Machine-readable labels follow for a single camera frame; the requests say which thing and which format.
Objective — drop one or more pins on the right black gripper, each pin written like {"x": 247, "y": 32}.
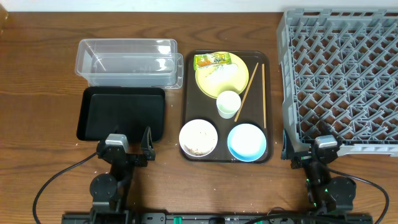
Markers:
{"x": 306, "y": 160}

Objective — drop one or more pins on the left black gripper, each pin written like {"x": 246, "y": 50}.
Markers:
{"x": 131, "y": 158}

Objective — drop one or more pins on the light blue bowl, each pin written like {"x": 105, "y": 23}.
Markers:
{"x": 247, "y": 143}

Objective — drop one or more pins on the white bowl with food scraps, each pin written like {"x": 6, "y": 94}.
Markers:
{"x": 198, "y": 138}

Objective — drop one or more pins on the white cup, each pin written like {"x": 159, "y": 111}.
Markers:
{"x": 228, "y": 103}

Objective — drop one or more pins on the yellow plate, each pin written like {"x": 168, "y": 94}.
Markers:
{"x": 236, "y": 83}

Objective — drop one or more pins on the wooden chopstick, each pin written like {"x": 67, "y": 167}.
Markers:
{"x": 246, "y": 93}
{"x": 264, "y": 94}

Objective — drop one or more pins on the white napkin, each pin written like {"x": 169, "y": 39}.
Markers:
{"x": 222, "y": 72}

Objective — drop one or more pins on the green orange snack wrapper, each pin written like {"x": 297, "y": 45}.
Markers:
{"x": 213, "y": 59}

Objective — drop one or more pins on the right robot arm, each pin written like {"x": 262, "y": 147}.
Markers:
{"x": 330, "y": 195}

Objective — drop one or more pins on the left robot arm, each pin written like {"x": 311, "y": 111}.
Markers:
{"x": 110, "y": 190}

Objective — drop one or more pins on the black food waste tray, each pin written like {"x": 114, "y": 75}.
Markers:
{"x": 121, "y": 110}

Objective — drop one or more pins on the clear plastic waste bin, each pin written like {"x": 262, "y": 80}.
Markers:
{"x": 130, "y": 63}

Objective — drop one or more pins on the grey dishwasher rack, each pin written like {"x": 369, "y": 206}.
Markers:
{"x": 339, "y": 73}

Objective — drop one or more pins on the dark brown serving tray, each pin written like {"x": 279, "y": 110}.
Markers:
{"x": 197, "y": 105}

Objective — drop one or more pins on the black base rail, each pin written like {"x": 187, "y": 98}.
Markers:
{"x": 161, "y": 218}

